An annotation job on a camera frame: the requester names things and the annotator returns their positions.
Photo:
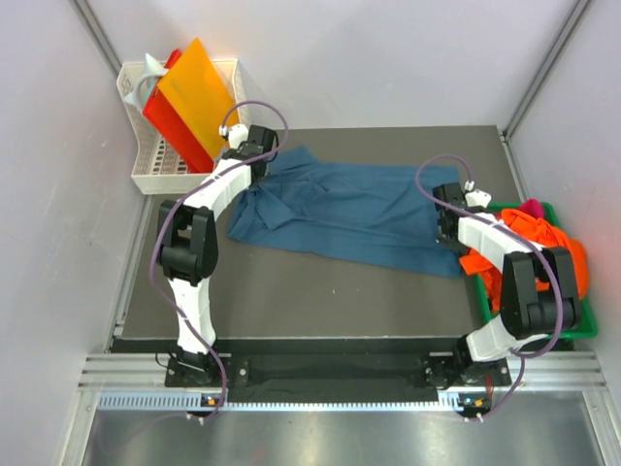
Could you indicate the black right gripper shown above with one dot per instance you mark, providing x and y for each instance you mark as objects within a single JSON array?
[{"x": 452, "y": 245}]

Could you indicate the blue t shirt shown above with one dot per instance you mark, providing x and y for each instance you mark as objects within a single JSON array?
[{"x": 365, "y": 213}]

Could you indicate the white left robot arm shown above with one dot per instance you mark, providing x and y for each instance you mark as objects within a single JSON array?
[{"x": 189, "y": 251}]

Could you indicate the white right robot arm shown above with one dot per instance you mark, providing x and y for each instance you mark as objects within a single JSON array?
[{"x": 539, "y": 292}]

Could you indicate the orange plastic board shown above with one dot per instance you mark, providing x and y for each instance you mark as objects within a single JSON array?
[{"x": 199, "y": 96}]

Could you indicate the pink t shirt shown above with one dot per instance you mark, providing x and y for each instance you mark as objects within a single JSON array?
[{"x": 533, "y": 208}]

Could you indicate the red plastic board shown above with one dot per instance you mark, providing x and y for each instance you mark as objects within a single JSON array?
[{"x": 165, "y": 120}]

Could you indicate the green plastic bin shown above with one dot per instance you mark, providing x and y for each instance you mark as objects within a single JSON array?
[{"x": 548, "y": 232}]

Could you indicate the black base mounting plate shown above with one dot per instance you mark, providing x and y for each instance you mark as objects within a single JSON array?
[{"x": 344, "y": 369}]

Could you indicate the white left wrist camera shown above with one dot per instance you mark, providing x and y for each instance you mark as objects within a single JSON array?
[{"x": 235, "y": 135}]

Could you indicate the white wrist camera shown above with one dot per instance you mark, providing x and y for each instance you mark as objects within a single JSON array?
[
  {"x": 235, "y": 135},
  {"x": 477, "y": 200}
]

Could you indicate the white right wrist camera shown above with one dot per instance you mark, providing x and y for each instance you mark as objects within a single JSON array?
[{"x": 477, "y": 200}]

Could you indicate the light blue plastic ring tool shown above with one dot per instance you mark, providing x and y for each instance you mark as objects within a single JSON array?
[{"x": 153, "y": 71}]

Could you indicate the grey slotted cable duct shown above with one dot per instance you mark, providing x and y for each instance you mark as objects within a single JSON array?
[{"x": 202, "y": 403}]

